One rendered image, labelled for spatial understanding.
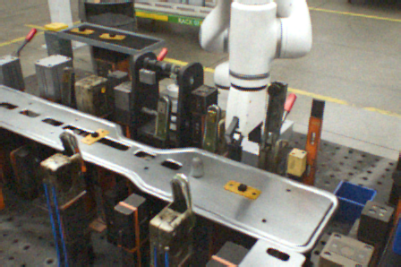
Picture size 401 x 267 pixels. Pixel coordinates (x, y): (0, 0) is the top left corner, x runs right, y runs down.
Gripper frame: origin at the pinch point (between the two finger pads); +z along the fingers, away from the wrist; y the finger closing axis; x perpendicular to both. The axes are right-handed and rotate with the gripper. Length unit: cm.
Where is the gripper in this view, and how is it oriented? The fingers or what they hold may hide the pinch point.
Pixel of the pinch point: (244, 147)
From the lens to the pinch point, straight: 102.1
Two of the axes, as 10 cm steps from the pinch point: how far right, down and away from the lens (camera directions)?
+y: -5.4, 4.1, -7.3
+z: 0.0, 8.7, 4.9
